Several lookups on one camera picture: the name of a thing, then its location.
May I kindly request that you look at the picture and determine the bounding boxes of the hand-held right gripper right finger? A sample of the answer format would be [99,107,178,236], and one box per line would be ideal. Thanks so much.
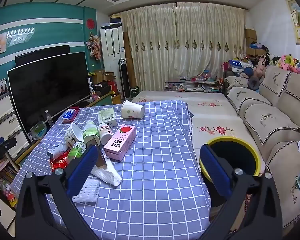
[199,144,283,240]

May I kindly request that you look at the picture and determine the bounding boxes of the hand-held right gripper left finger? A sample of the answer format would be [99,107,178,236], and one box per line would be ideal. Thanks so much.
[15,145,108,240]

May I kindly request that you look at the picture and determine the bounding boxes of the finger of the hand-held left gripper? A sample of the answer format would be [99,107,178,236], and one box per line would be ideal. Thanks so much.
[0,137,17,163]

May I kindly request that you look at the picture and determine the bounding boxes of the small green white carton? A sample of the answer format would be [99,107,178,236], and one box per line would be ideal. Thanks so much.
[66,141,87,164]

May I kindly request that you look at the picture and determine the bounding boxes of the red foil wrapper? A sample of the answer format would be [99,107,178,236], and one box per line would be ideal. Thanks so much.
[51,152,72,173]

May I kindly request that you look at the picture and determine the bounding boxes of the white foam fruit net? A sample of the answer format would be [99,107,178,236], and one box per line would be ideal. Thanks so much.
[72,152,123,203]

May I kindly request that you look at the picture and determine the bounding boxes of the black yellow-rimmed trash bin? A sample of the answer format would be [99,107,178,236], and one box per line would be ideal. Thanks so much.
[199,136,262,208]

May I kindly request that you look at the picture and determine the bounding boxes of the blue white milk pouch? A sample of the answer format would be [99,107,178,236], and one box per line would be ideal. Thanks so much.
[47,142,69,160]

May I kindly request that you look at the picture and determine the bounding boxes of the white plastic tub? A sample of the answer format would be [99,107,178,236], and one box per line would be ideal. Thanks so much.
[64,122,85,147]

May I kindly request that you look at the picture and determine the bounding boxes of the green white yogurt bottle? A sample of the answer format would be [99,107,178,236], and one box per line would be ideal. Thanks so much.
[83,121,100,147]

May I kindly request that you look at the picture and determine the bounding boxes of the white bottle red label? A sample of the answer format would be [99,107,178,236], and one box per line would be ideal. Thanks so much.
[98,123,113,145]

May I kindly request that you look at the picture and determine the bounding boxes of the pink strawberry milk carton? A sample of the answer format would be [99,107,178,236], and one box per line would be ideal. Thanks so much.
[104,124,137,162]

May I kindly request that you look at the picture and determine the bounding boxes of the light green paper box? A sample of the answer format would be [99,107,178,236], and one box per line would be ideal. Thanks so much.
[98,109,117,127]

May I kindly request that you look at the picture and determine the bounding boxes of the white floral paper cup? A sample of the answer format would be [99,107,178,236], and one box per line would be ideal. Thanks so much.
[121,100,145,119]

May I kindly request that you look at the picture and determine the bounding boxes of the white drawer cabinet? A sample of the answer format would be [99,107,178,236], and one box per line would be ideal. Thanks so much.
[0,91,30,160]

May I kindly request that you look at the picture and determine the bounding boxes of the pile of books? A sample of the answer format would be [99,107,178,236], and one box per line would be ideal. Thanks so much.
[0,155,18,205]

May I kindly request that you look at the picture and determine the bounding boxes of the clear water bottle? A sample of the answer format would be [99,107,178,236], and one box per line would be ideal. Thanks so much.
[45,110,54,128]

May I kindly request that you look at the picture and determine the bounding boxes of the blue tissue pack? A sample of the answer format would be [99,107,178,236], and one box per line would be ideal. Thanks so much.
[62,109,77,123]

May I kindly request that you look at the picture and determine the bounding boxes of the floral beige mattress cover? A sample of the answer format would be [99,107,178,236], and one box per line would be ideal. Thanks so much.
[134,90,265,175]

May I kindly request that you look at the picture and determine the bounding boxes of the blue checked tablecloth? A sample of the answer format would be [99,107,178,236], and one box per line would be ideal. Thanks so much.
[10,100,212,240]

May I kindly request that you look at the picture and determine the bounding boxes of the large black television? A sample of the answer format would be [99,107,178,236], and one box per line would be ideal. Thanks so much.
[7,51,92,137]

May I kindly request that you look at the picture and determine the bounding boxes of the beige sofa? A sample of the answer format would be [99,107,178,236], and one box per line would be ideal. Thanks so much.
[224,65,300,230]

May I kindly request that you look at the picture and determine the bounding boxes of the white upright box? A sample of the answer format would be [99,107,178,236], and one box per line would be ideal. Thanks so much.
[87,77,94,98]

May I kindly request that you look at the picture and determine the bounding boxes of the red box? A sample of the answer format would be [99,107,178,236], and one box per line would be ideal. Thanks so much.
[107,80,118,95]

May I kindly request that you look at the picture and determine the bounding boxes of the cluttered glass table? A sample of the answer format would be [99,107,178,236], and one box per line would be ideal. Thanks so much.
[164,76,224,93]

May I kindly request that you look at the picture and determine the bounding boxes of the open cardboard box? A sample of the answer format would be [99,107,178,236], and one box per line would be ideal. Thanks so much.
[90,69,114,84]

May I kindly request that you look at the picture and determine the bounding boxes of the black tower fan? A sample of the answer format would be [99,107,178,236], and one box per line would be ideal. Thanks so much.
[119,58,131,100]

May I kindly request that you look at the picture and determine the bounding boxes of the blue starred bag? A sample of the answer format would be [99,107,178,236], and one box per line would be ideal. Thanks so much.
[229,59,253,74]

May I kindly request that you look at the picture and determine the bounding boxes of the white standing air conditioner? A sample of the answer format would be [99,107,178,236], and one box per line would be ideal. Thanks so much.
[100,25,127,77]

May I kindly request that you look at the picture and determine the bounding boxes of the hanging artificial flowers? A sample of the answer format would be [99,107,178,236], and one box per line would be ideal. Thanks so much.
[86,32,102,60]

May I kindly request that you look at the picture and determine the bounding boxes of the pile of plush toys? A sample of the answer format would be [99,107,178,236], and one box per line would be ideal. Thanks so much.
[240,52,300,78]

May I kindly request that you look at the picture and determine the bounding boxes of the beige patterned curtain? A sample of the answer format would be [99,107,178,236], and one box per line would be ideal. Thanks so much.
[111,2,245,95]

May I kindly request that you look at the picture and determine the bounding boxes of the stack of cardboard boxes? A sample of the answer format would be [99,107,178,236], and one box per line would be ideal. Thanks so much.
[244,28,267,55]

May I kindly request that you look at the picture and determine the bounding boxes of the black wall screen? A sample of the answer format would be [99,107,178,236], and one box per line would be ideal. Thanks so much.
[15,44,71,68]

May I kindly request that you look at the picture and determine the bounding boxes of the glass wall decoration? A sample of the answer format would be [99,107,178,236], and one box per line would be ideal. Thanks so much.
[6,26,35,47]

